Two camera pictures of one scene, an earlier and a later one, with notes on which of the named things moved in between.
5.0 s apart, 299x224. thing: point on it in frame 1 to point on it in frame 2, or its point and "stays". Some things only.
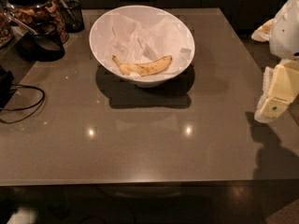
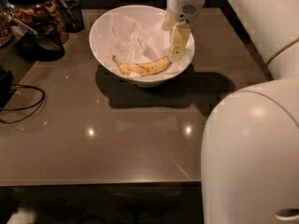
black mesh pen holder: [72, 14] stays
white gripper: [286, 32] to [182, 6]
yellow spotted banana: [147, 68] stays
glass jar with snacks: [31, 5] stays
